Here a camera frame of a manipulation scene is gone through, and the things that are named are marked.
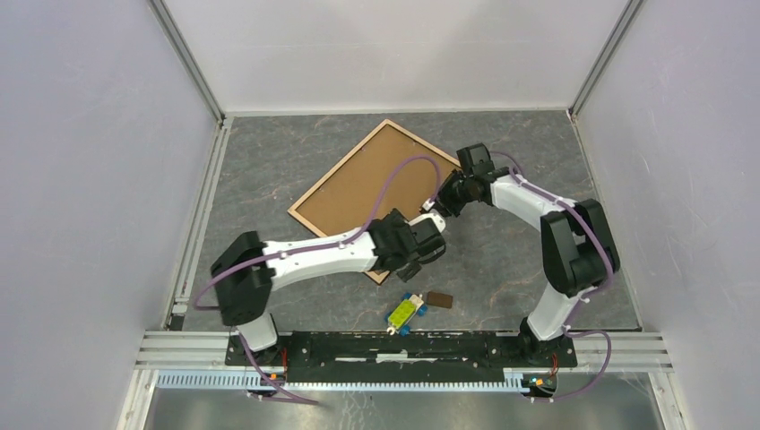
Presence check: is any light wooden picture frame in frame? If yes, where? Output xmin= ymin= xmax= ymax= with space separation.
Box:
xmin=287 ymin=118 xmax=465 ymax=286

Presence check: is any yellow green toy car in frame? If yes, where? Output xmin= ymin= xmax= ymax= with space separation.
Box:
xmin=384 ymin=293 xmax=428 ymax=337

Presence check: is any brown frame backing board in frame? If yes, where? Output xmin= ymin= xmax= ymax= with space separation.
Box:
xmin=295 ymin=125 xmax=462 ymax=280

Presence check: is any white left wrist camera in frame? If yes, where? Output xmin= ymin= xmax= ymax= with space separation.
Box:
xmin=408 ymin=200 xmax=446 ymax=233

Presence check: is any small brown block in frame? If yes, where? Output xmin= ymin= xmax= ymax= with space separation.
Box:
xmin=425 ymin=291 xmax=453 ymax=309

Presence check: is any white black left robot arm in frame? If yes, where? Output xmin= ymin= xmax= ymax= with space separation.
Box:
xmin=210 ymin=210 xmax=445 ymax=366

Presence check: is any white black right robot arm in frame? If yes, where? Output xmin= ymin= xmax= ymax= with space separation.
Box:
xmin=432 ymin=143 xmax=620 ymax=366

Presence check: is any light blue toothed strip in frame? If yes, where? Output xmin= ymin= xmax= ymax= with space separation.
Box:
xmin=155 ymin=370 xmax=536 ymax=393

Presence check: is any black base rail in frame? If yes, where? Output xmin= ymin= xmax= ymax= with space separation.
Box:
xmin=254 ymin=331 xmax=578 ymax=383

